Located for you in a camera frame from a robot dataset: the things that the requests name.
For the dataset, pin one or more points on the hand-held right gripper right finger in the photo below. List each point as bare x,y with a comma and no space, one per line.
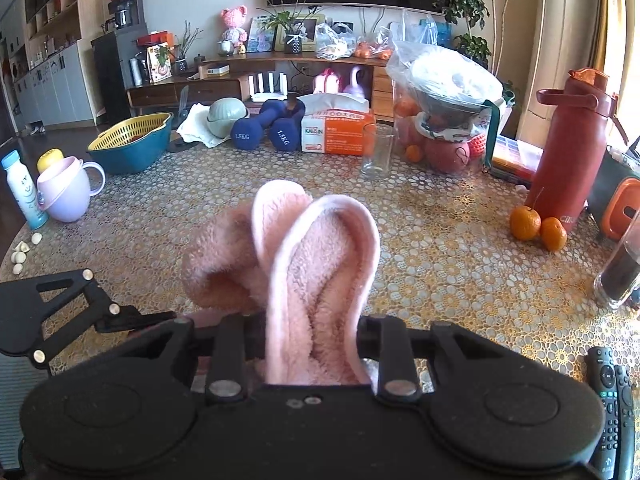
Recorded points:
392,350

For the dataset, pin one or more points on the clear drinking glass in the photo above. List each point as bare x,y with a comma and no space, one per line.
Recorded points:
377,152

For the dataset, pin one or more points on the potted plant in black pot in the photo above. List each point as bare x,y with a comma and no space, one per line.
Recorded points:
293,44

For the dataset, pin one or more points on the small orange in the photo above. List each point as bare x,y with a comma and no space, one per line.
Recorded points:
414,153

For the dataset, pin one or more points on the lilac kettle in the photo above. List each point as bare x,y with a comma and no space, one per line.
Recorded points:
357,90

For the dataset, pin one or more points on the blue plastic bag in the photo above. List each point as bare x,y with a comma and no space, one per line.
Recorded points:
430,30

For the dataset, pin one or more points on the wooden wall shelving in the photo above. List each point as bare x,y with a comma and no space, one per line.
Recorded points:
52,5

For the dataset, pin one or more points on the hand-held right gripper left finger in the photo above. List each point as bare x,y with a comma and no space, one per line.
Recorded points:
231,340

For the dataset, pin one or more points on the teal basin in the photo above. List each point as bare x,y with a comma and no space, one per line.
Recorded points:
135,157

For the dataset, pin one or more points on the pink bear doll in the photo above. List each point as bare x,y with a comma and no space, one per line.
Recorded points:
234,27

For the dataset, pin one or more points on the red thermos bottle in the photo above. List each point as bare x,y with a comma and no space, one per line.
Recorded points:
570,160

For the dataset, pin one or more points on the plastic bag of snacks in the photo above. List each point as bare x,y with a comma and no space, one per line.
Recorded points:
335,42

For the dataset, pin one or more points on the yellow curtain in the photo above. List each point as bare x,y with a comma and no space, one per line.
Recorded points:
617,25

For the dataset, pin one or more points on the glass jar with dark contents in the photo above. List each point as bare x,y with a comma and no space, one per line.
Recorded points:
617,275

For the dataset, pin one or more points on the yellow colander basket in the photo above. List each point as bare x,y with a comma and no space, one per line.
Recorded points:
125,132

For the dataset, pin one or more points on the white tower air conditioner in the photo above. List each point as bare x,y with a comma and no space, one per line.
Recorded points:
560,20

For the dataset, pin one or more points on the pink fluffy towel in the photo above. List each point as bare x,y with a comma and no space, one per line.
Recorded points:
320,270

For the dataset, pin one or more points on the white garlic clove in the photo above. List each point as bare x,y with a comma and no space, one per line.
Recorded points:
17,269
18,257
36,238
20,246

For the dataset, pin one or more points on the yellow photo frame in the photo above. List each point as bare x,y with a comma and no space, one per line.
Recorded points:
312,27

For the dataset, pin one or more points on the plastic bag of oranges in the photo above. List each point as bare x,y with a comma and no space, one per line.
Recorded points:
372,49

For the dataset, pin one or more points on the blue picture card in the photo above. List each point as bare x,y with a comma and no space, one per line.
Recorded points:
260,35

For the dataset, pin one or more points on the printed paper bag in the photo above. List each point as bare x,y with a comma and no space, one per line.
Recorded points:
160,62

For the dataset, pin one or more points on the dark green orange case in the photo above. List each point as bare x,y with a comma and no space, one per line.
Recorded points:
607,185

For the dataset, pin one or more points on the white router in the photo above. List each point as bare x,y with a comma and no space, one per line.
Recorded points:
267,87

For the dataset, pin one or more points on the white cloth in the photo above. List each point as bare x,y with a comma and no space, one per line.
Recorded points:
192,127

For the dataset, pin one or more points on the black cabinet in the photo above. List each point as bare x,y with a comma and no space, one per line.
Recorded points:
112,80

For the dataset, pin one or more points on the black coffee machine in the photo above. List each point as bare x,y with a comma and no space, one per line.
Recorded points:
122,12

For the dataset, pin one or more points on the light green bowl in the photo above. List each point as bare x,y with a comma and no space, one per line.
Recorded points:
227,117

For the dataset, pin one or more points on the colourful flat box stack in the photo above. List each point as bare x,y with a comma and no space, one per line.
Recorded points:
515,157

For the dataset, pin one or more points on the grey striped cloth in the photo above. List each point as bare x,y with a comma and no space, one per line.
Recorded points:
20,395

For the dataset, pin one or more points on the white bottle with blue cap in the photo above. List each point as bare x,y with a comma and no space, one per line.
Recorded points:
25,195

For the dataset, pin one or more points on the wooden television cabinet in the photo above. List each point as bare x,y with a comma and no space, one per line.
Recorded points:
200,92

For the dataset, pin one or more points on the dark vase with twigs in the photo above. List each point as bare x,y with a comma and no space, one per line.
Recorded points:
181,65

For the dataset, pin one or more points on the yellow round toy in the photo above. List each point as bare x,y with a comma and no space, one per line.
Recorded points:
50,160

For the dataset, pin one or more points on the black remote control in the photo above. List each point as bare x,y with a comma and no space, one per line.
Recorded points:
626,410
602,400

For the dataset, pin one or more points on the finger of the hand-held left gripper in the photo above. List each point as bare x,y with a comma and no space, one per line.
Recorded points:
65,325

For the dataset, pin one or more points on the bagged bowl of fruit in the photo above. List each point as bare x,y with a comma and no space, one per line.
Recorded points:
450,75

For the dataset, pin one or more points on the pink gift bag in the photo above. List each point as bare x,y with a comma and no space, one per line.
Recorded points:
326,82

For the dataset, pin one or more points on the white storage cabinet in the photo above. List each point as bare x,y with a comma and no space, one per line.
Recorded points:
55,85

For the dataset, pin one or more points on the orange white tissue box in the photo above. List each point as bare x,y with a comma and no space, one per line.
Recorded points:
340,135

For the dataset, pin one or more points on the blue dumbbell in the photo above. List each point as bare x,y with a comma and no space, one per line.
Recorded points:
287,132
250,132

